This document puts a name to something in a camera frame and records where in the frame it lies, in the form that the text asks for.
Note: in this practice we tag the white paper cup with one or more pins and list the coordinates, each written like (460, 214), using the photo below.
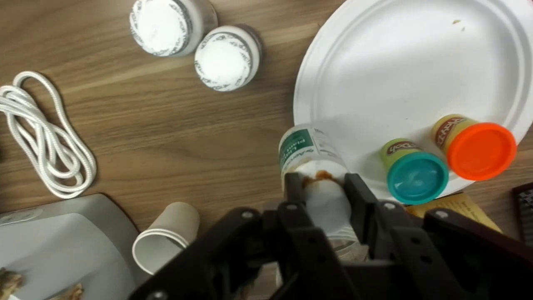
(166, 239)

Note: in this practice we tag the white hydroponic planter appliance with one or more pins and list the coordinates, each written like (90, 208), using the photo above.
(60, 244)

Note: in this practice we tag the play-doh can teal lid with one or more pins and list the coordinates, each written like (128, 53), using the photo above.
(416, 178)

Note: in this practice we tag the white paper plate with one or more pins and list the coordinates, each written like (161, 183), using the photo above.
(410, 73)

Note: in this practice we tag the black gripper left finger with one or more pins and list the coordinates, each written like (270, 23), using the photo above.
(296, 193)

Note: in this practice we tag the play-doh can orange lid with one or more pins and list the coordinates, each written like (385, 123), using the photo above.
(480, 151)

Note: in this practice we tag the white pill bottle green label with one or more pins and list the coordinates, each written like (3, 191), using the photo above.
(310, 153)

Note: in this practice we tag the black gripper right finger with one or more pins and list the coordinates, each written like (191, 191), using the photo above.
(363, 194)

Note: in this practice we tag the grey rectangular block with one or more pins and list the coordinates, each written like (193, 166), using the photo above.
(525, 214)

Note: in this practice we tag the white pill bottle blue label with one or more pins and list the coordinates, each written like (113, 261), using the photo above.
(225, 61)
(166, 26)

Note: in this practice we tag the dried brown plant bits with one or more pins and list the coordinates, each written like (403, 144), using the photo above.
(10, 281)

